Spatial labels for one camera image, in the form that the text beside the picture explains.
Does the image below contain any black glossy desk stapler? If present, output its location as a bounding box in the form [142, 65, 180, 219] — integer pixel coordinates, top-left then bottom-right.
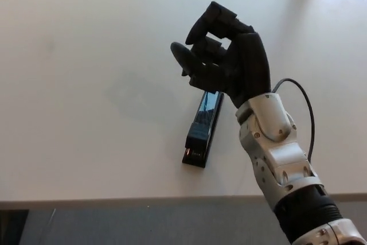
[182, 90, 225, 169]

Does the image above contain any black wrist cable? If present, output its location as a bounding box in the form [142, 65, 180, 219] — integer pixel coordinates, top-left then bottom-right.
[271, 77, 315, 161]

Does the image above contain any dark object under desk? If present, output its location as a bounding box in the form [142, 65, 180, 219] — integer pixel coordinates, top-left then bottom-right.
[0, 209, 30, 245]

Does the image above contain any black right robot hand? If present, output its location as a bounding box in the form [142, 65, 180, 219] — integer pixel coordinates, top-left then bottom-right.
[170, 1, 272, 110]

